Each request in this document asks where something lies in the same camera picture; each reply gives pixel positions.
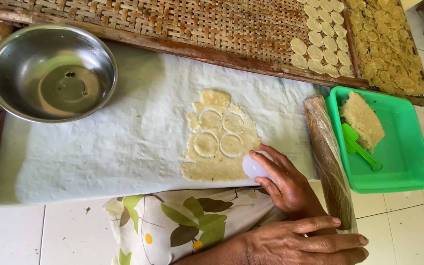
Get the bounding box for white round plastic cutter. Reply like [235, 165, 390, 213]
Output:
[242, 150, 274, 181]

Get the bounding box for white plastic work sheet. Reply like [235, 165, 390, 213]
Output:
[0, 41, 331, 205]

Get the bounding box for steel mixing bowl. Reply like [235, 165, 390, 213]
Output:
[0, 24, 118, 123]

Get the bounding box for heap of dried yellow crackers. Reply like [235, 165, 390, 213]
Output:
[346, 0, 424, 97]

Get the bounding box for green plastic scraper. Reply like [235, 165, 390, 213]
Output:
[341, 123, 383, 173]

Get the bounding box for pale dough block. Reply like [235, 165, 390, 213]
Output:
[339, 91, 386, 154]

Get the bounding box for cut round dough disc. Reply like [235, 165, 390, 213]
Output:
[222, 112, 245, 135]
[193, 131, 219, 158]
[198, 109, 223, 132]
[219, 133, 244, 159]

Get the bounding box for person's left hand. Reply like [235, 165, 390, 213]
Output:
[246, 216, 370, 265]

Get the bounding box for rows of raw dough rounds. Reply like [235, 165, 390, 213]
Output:
[290, 0, 355, 79]

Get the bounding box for flat rolled dough sheet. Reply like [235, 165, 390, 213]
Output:
[178, 89, 262, 183]

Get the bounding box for person's right hand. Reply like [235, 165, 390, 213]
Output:
[249, 144, 327, 221]

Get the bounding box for floral leaf print garment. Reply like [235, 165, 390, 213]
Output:
[103, 186, 291, 265]

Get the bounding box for green plastic tub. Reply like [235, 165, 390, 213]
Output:
[325, 86, 424, 194]

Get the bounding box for large woven bamboo drying tray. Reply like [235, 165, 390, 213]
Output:
[0, 0, 370, 90]

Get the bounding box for plastic-wrapped wooden rolling pin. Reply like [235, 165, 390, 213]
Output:
[303, 95, 358, 235]

